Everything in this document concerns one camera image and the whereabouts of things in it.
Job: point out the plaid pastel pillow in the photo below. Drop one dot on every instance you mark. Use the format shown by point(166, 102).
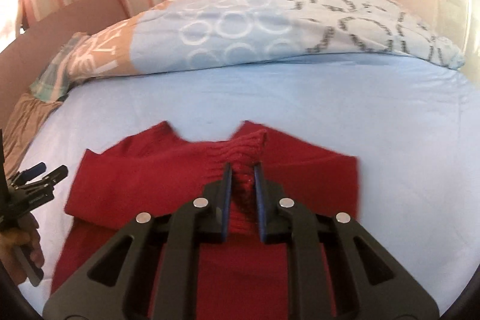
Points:
point(54, 82)

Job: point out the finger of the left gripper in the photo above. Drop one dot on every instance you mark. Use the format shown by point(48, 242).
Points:
point(22, 177)
point(48, 181)

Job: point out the light blue bed sheet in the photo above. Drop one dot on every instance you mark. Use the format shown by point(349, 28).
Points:
point(414, 127)

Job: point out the red knit sweater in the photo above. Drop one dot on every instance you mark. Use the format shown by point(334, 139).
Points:
point(156, 171)

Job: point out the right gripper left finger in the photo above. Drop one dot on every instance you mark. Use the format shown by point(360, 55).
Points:
point(149, 268)

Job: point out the brown bed skirt fabric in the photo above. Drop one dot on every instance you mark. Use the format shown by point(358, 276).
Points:
point(24, 123)

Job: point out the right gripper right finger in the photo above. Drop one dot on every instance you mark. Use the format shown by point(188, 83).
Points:
point(336, 269)

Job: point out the patterned blue tan duvet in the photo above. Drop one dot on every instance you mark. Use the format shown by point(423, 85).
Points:
point(183, 35)

